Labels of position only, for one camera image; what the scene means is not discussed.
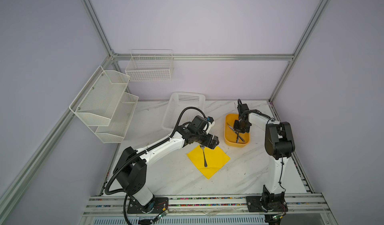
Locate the silver spoon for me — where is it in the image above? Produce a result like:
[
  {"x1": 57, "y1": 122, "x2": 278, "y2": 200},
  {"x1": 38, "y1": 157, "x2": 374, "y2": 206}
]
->
[{"x1": 200, "y1": 145, "x2": 208, "y2": 167}]

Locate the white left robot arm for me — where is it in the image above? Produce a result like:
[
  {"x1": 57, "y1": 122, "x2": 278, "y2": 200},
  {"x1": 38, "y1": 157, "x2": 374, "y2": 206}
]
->
[{"x1": 105, "y1": 115, "x2": 220, "y2": 207}]

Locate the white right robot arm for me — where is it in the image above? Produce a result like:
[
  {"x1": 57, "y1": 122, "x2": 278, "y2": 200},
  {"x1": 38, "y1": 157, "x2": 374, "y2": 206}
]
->
[{"x1": 233, "y1": 99, "x2": 295, "y2": 212}]

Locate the yellow plastic tray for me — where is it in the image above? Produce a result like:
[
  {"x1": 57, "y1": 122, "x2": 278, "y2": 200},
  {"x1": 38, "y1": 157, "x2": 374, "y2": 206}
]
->
[{"x1": 224, "y1": 113, "x2": 251, "y2": 147}]

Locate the white perforated plastic basket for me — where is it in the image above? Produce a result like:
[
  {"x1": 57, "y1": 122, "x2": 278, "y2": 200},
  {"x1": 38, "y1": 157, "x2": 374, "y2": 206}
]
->
[{"x1": 162, "y1": 92, "x2": 206, "y2": 131}]

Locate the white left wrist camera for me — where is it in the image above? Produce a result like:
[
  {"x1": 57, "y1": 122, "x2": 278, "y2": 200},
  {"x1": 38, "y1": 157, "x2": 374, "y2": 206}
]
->
[{"x1": 205, "y1": 116, "x2": 215, "y2": 133}]

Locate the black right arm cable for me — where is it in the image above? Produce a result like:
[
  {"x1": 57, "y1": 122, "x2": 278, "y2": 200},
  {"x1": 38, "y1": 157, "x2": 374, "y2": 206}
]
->
[{"x1": 236, "y1": 98, "x2": 275, "y2": 123}]

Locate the white mesh lower wall shelf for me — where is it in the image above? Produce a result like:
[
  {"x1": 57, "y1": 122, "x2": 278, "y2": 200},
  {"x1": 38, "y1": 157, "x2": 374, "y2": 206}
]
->
[{"x1": 96, "y1": 92, "x2": 139, "y2": 143}]

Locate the white mesh wall shelf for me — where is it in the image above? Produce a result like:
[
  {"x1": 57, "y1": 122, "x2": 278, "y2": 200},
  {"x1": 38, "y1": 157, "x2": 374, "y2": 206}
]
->
[
  {"x1": 96, "y1": 92, "x2": 139, "y2": 143},
  {"x1": 69, "y1": 67, "x2": 130, "y2": 126}
]

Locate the white wire wall basket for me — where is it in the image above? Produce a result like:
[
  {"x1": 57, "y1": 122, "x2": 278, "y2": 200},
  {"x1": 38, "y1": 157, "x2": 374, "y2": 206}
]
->
[{"x1": 125, "y1": 49, "x2": 174, "y2": 82}]

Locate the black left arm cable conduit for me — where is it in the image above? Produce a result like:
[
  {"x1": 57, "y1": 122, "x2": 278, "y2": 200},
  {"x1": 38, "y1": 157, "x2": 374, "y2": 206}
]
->
[{"x1": 104, "y1": 106, "x2": 208, "y2": 196}]

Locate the white mesh upper wall shelf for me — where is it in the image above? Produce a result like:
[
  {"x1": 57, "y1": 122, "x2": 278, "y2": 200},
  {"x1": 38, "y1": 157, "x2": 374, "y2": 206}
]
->
[{"x1": 69, "y1": 67, "x2": 130, "y2": 126}]

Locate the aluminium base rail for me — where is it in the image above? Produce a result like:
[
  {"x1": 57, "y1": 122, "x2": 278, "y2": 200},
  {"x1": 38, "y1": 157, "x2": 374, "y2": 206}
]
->
[{"x1": 80, "y1": 194, "x2": 337, "y2": 225}]

